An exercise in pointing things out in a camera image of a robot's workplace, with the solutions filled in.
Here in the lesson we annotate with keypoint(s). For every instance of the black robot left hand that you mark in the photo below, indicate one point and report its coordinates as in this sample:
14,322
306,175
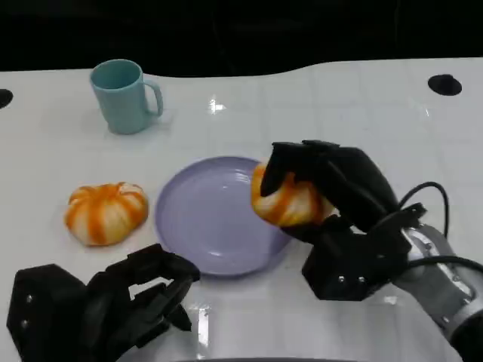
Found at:
113,305

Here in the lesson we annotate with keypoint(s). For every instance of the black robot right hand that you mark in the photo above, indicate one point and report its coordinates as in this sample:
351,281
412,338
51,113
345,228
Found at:
358,181

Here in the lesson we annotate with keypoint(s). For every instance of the orange and white bread roll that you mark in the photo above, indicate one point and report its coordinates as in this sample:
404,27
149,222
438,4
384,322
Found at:
290,207
105,215

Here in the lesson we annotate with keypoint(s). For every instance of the lilac plate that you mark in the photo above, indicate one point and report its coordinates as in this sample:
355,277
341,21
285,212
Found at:
211,218

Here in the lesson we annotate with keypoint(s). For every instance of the pale green mug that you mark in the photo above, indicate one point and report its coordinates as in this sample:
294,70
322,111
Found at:
120,109

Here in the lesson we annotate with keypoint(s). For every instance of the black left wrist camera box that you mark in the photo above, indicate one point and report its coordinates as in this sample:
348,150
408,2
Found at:
45,313

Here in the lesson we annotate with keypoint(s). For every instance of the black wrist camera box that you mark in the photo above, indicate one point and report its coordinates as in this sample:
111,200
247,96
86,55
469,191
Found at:
339,267
45,313

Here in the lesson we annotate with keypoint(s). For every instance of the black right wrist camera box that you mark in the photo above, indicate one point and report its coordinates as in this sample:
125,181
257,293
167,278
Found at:
339,267

